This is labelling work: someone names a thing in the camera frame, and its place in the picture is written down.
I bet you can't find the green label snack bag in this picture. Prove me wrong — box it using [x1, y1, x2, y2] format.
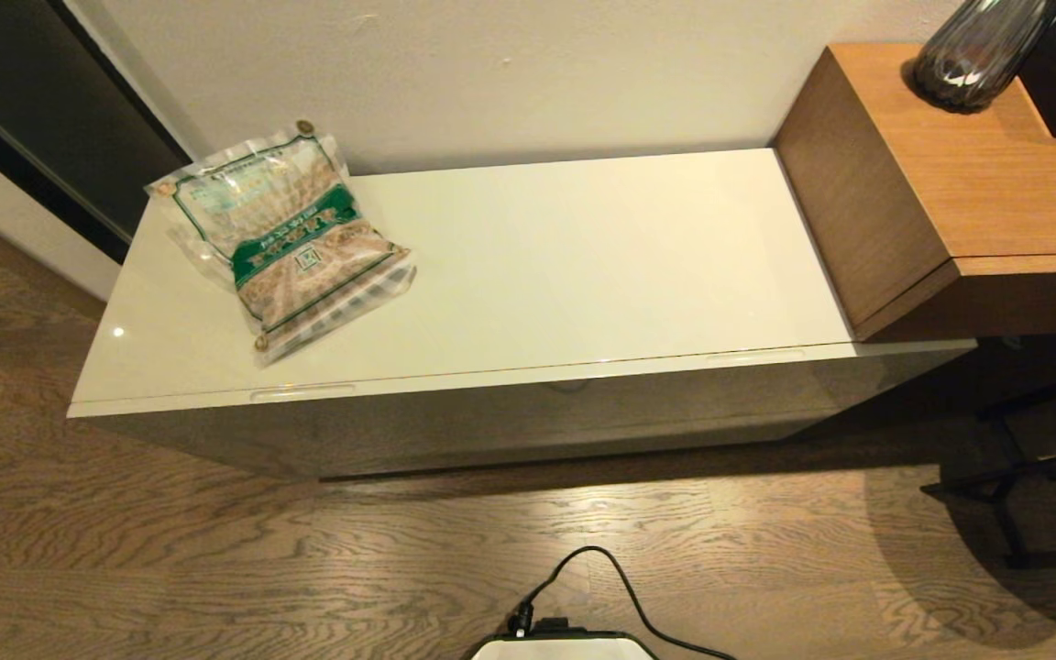
[145, 119, 417, 366]

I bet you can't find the white glossy low cabinet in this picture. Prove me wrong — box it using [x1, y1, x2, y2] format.
[67, 147, 978, 479]

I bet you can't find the brown wooden desk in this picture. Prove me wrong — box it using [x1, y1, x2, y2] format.
[772, 41, 1056, 345]

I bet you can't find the dark ribbed glass vase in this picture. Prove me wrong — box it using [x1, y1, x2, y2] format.
[913, 0, 1056, 115]

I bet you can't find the dark sliding door panel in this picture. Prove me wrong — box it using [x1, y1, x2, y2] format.
[0, 0, 194, 265]

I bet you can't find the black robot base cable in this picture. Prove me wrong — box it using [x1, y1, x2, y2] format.
[508, 546, 736, 660]

